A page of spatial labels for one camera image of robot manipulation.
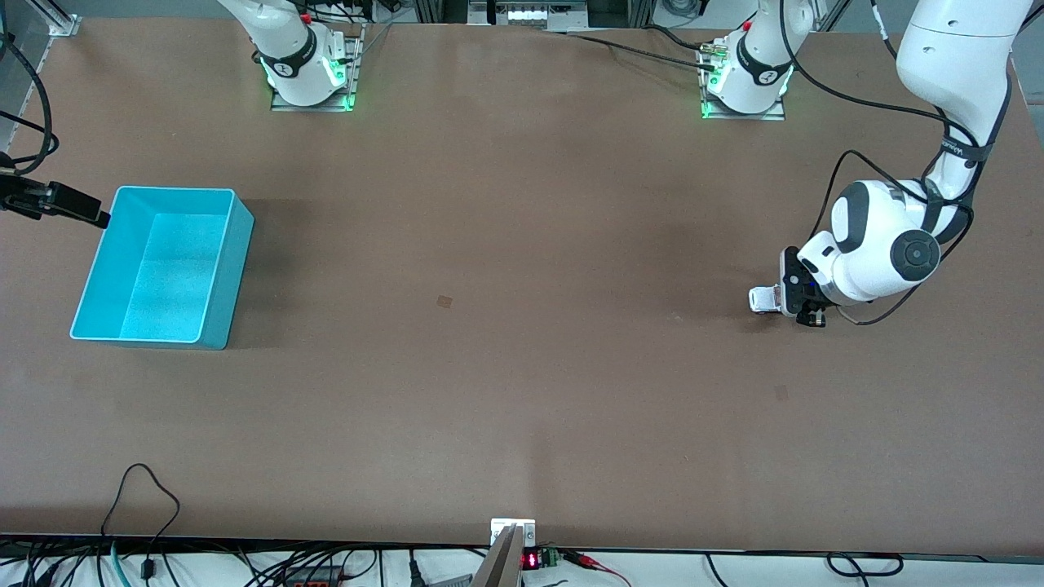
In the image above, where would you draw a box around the turquoise plastic bin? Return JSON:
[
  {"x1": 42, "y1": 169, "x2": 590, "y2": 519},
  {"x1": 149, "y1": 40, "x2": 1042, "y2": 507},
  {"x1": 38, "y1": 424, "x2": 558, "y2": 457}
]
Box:
[{"x1": 69, "y1": 186, "x2": 255, "y2": 351}]

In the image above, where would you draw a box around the grey metal side panel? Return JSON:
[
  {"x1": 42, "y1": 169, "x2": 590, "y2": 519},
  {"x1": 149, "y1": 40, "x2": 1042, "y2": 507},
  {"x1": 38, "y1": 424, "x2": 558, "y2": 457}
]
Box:
[{"x1": 0, "y1": 16, "x2": 51, "y2": 139}]

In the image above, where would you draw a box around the grey metal mounting bar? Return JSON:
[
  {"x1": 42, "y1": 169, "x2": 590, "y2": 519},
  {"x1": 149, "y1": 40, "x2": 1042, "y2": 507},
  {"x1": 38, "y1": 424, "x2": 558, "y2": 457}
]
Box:
[{"x1": 469, "y1": 524, "x2": 524, "y2": 587}]

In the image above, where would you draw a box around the white ventilated control box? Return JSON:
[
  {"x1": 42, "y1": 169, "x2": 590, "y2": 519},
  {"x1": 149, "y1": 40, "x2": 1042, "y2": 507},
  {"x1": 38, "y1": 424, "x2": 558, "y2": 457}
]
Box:
[{"x1": 469, "y1": 0, "x2": 590, "y2": 27}]

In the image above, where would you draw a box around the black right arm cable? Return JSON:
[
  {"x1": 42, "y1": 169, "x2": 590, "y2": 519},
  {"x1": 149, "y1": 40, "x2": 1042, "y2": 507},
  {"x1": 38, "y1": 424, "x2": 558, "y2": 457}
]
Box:
[{"x1": 0, "y1": 33, "x2": 58, "y2": 174}]

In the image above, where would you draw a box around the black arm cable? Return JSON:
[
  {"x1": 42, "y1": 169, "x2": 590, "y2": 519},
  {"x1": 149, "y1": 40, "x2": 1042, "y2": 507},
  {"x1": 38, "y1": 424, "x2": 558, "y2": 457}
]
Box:
[
  {"x1": 0, "y1": 33, "x2": 58, "y2": 174},
  {"x1": 779, "y1": 0, "x2": 993, "y2": 327}
]

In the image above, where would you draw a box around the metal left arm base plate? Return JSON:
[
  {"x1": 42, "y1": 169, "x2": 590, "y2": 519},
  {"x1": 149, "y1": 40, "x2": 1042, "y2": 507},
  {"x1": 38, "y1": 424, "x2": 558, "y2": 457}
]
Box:
[{"x1": 700, "y1": 33, "x2": 788, "y2": 123}]

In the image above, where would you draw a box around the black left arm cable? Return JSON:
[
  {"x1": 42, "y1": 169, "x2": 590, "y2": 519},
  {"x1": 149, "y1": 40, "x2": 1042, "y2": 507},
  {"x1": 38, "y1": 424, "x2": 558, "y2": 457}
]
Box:
[{"x1": 779, "y1": 0, "x2": 993, "y2": 327}]

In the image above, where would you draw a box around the black looped cable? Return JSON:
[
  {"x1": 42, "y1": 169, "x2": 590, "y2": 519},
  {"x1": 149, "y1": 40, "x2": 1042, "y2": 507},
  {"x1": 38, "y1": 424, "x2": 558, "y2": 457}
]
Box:
[{"x1": 825, "y1": 552, "x2": 905, "y2": 578}]

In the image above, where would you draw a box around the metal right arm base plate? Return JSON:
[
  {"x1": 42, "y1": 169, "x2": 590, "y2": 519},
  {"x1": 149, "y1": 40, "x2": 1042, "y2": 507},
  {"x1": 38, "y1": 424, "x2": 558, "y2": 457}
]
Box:
[{"x1": 271, "y1": 23, "x2": 365, "y2": 113}]

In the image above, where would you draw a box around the long black table cable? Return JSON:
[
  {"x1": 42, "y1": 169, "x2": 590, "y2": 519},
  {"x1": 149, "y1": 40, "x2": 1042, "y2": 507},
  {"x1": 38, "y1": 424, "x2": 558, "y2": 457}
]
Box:
[{"x1": 548, "y1": 29, "x2": 720, "y2": 74}]

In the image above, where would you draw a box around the short black table cable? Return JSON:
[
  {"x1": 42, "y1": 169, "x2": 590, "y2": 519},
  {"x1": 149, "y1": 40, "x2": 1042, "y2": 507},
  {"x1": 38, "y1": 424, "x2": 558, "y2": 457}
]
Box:
[{"x1": 643, "y1": 23, "x2": 709, "y2": 53}]

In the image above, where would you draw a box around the red clip wire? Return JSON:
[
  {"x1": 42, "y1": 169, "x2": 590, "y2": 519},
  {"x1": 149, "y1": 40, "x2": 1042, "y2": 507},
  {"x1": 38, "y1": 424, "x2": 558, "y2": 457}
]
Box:
[{"x1": 561, "y1": 549, "x2": 633, "y2": 587}]

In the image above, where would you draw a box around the thin black cable with switch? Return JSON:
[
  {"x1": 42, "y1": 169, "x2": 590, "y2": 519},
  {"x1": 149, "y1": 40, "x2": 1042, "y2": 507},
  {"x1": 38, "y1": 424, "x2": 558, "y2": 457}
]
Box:
[{"x1": 100, "y1": 463, "x2": 182, "y2": 581}]

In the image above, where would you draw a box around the white metal bracket plate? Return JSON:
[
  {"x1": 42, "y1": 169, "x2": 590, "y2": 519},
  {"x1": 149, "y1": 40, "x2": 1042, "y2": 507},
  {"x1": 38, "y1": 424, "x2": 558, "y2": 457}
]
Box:
[{"x1": 489, "y1": 518, "x2": 537, "y2": 547}]

